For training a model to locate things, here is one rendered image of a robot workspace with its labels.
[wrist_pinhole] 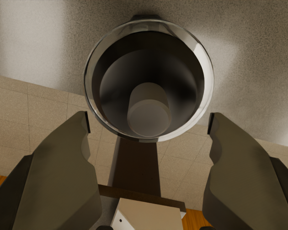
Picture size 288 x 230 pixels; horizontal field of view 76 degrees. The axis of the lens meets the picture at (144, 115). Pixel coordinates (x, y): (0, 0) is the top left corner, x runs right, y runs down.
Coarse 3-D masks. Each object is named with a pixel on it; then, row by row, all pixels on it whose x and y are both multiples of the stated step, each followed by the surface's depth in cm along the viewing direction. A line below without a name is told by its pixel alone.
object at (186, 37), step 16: (112, 32) 13; (128, 32) 13; (160, 32) 13; (176, 32) 13; (96, 48) 13; (192, 48) 13; (208, 64) 14; (208, 80) 15; (208, 96) 15; (96, 112) 16; (112, 128) 17
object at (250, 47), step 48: (0, 0) 31; (48, 0) 31; (96, 0) 31; (144, 0) 31; (192, 0) 31; (240, 0) 31; (0, 48) 35; (48, 48) 35; (240, 48) 35; (240, 96) 40
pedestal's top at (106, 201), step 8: (104, 192) 59; (112, 192) 60; (120, 192) 61; (128, 192) 62; (136, 192) 63; (104, 200) 59; (112, 200) 59; (136, 200) 60; (144, 200) 61; (152, 200) 62; (160, 200) 63; (168, 200) 64; (176, 200) 65; (104, 208) 61; (112, 208) 61; (184, 208) 64; (104, 216) 64; (112, 216) 64; (96, 224) 66; (104, 224) 66
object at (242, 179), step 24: (216, 120) 11; (216, 144) 10; (240, 144) 9; (216, 168) 8; (240, 168) 8; (264, 168) 8; (216, 192) 7; (240, 192) 7; (264, 192) 7; (216, 216) 7; (240, 216) 6; (264, 216) 6
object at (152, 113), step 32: (96, 64) 14; (128, 64) 13; (160, 64) 13; (192, 64) 13; (96, 96) 15; (128, 96) 14; (160, 96) 12; (192, 96) 14; (128, 128) 15; (160, 128) 12
